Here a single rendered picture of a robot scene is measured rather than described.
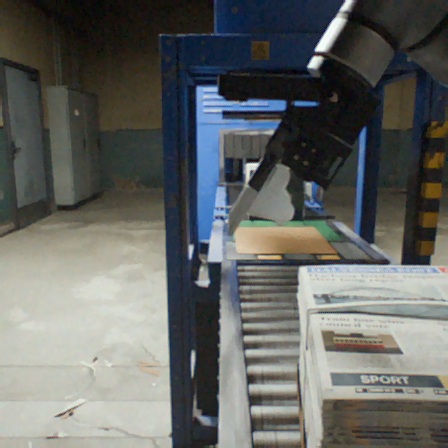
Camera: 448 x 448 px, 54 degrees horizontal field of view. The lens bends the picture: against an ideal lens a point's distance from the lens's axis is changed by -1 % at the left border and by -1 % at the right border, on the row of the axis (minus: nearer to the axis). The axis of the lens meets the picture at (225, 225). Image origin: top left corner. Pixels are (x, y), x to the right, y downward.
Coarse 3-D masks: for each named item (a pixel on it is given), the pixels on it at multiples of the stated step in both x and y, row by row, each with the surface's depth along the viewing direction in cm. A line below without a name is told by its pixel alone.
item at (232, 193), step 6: (228, 186) 364; (234, 186) 364; (240, 186) 364; (222, 192) 333; (228, 192) 328; (234, 192) 328; (240, 192) 328; (216, 198) 302; (222, 198) 303; (228, 198) 299; (234, 198) 299; (216, 204) 278; (222, 204) 278; (228, 204) 274; (234, 204) 273; (306, 204) 273; (312, 204) 277; (216, 210) 256; (222, 210) 256; (228, 210) 252; (306, 210) 253; (312, 210) 252; (318, 210) 256; (324, 210) 256; (246, 216) 235
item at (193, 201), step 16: (192, 96) 203; (192, 112) 205; (192, 128) 206; (192, 144) 208; (192, 160) 210; (192, 176) 211; (192, 192) 213; (192, 208) 215; (192, 224) 216; (192, 240) 218; (192, 272) 221; (192, 304) 225; (192, 320) 226; (192, 336) 228
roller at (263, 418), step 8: (256, 408) 72; (264, 408) 72; (272, 408) 72; (280, 408) 72; (288, 408) 72; (296, 408) 72; (256, 416) 70; (264, 416) 70; (272, 416) 70; (280, 416) 70; (288, 416) 70; (296, 416) 70; (256, 424) 70; (264, 424) 70; (272, 424) 70; (280, 424) 70; (288, 424) 70; (296, 424) 70
